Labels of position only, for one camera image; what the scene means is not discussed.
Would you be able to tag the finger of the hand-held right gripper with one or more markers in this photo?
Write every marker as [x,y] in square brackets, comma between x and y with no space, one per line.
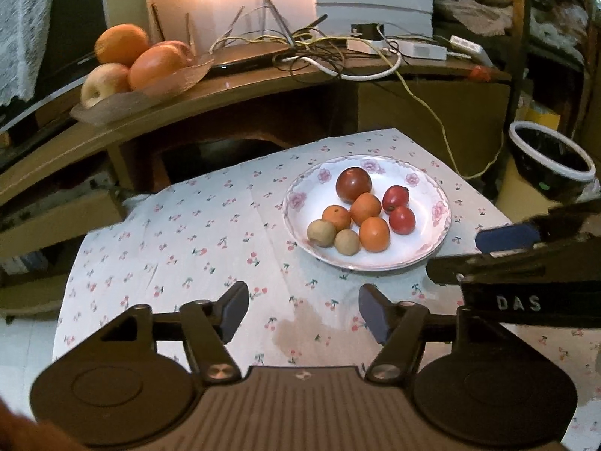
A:
[469,268]
[507,237]

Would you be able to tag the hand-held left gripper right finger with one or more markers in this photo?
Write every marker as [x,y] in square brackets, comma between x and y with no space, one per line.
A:
[373,309]

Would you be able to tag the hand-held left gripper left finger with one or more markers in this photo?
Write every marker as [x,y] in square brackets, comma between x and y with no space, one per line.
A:
[234,311]

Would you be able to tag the white floral plate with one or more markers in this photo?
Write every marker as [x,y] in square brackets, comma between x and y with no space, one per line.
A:
[422,244]

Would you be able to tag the small red tomato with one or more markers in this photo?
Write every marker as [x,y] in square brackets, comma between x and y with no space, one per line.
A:
[402,220]
[395,197]

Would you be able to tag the dark red tomato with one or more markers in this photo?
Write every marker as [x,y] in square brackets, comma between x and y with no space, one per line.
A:
[353,184]

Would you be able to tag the kiwi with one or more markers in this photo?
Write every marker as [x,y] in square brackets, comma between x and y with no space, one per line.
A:
[347,241]
[321,233]

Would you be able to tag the tangerine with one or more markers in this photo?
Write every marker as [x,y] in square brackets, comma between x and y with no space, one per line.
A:
[366,208]
[336,217]
[374,233]

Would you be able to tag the black bowl with white rim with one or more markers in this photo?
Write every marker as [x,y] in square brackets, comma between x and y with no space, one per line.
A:
[549,169]

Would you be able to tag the floral tablecloth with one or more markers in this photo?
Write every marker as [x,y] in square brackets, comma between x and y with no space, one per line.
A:
[188,244]

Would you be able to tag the small red object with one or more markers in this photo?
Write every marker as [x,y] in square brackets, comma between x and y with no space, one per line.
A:
[479,73]

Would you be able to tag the white adapter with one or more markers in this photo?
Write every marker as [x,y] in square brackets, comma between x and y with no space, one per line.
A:
[469,47]

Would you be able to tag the white power strip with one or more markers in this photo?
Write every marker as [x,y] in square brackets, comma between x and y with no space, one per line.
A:
[418,50]

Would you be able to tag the wooden shelf rack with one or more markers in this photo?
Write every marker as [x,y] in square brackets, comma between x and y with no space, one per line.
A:
[516,19]

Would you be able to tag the wooden desk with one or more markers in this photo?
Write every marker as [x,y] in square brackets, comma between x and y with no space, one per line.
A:
[244,91]

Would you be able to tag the amber glass fruit tray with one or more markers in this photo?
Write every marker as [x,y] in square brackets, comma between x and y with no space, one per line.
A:
[122,105]

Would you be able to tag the black flat device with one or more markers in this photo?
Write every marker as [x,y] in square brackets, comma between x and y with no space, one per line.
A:
[249,61]

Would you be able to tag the black adapter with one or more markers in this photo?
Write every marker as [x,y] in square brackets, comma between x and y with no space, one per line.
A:
[366,29]

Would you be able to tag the large orange grapefruit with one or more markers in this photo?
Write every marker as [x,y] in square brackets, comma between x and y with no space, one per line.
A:
[157,68]

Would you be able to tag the yellow apple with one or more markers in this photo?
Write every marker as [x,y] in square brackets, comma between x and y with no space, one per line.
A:
[103,84]

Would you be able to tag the red apple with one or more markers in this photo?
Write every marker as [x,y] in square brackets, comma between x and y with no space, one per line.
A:
[183,49]

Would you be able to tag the brown stick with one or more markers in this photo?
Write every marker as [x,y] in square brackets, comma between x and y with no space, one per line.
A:
[156,23]
[190,33]

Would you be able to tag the orange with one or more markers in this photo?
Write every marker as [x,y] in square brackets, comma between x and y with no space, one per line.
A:
[121,44]

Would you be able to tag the metal stand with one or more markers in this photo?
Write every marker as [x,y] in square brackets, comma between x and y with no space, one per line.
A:
[277,14]

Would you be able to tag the black television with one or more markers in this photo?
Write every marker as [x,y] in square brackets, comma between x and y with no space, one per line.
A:
[73,23]

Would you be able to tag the white lace cloth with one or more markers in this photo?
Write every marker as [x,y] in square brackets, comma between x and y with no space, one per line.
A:
[23,23]

